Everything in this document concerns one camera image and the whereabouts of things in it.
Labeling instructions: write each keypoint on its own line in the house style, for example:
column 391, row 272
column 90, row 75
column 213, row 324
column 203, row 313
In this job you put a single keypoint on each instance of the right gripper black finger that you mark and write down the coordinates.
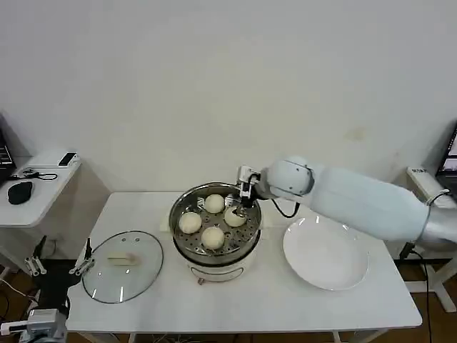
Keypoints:
column 244, row 212
column 236, row 211

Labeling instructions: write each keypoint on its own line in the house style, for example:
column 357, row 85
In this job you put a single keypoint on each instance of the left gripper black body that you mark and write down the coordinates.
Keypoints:
column 53, row 286

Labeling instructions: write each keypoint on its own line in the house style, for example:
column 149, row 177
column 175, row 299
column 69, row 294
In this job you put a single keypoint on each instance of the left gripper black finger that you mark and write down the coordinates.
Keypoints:
column 37, row 259
column 87, row 253

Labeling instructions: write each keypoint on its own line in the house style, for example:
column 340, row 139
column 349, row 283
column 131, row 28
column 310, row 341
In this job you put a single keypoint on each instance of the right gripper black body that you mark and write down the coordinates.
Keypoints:
column 247, row 202

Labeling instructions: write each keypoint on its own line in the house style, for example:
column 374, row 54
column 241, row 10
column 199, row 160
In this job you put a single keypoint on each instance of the white steamed bun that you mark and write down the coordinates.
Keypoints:
column 214, row 203
column 213, row 238
column 189, row 222
column 233, row 221

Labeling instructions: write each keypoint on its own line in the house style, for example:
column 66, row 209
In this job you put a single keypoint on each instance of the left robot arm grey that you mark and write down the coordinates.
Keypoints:
column 43, row 321

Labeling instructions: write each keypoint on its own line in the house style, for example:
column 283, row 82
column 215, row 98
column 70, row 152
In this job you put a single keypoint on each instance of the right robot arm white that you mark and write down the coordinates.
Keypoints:
column 357, row 196

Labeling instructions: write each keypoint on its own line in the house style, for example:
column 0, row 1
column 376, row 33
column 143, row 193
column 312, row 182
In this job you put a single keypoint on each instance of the steel steamer basket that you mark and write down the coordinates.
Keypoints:
column 250, row 228

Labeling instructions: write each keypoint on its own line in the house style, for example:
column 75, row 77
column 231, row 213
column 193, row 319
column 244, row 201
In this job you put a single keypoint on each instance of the glass lid with white knob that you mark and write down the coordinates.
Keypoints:
column 123, row 261

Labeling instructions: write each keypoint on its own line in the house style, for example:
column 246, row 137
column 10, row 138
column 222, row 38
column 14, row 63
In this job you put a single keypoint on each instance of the white electric pot base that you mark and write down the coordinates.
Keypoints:
column 218, row 271

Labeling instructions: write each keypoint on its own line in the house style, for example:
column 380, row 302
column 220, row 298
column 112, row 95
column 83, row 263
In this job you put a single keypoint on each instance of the white side desk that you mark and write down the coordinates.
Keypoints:
column 46, row 193

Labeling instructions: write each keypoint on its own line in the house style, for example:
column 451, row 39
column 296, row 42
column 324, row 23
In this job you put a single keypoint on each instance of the black computer mouse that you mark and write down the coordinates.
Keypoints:
column 20, row 193

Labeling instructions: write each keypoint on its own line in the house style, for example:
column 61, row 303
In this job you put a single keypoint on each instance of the white round plate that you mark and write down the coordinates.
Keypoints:
column 321, row 257

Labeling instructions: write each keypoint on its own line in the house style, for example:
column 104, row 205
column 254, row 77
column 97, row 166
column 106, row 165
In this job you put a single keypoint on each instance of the phone with black screen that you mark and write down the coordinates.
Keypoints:
column 68, row 159

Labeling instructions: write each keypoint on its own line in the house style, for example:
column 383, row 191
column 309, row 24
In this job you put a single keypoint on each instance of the laptop with dark screen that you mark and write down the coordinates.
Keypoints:
column 5, row 153

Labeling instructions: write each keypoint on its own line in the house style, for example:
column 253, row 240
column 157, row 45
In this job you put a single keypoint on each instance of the white power strip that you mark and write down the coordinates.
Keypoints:
column 418, row 171

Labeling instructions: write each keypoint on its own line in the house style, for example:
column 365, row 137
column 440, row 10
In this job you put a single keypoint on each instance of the white desk with crossed legs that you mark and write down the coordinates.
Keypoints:
column 425, row 182

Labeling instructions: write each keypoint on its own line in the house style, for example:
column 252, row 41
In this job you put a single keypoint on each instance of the laptop showing bright windows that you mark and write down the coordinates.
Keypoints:
column 450, row 153

